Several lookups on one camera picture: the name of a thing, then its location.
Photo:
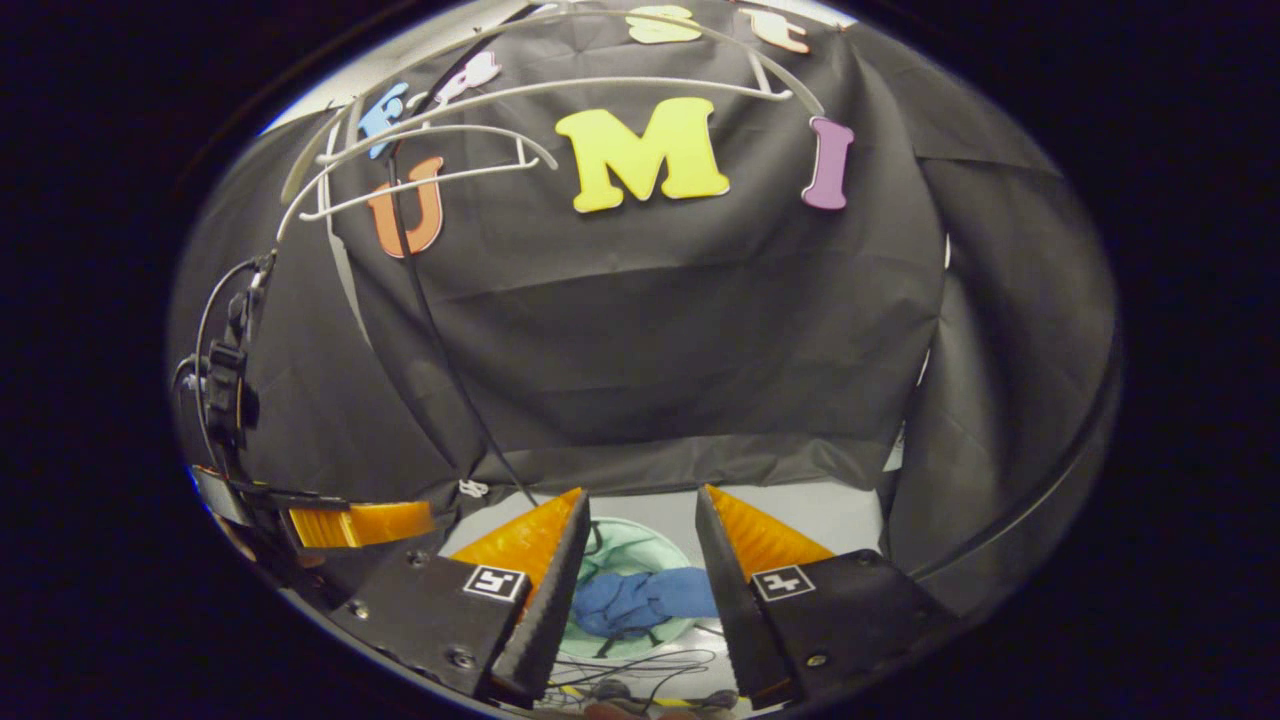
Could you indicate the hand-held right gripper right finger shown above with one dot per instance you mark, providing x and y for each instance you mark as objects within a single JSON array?
[{"x": 735, "y": 600}]

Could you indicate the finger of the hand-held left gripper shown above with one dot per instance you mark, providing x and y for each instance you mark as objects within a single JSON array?
[{"x": 380, "y": 522}]

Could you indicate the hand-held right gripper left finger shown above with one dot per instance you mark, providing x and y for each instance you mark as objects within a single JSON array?
[{"x": 555, "y": 600}]

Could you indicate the green laundry hamper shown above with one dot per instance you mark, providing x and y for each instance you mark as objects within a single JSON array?
[{"x": 630, "y": 545}]

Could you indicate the black clothes rack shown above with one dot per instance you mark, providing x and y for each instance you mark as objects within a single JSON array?
[{"x": 1030, "y": 530}]

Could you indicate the white plastic clothes hanger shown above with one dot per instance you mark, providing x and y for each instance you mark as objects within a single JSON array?
[
  {"x": 700, "y": 86},
  {"x": 440, "y": 180}
]

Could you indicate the small white plastic clip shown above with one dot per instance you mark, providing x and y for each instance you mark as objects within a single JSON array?
[{"x": 473, "y": 489}]

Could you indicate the black backdrop cloth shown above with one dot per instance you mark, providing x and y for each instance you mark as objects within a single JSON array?
[{"x": 650, "y": 350}]

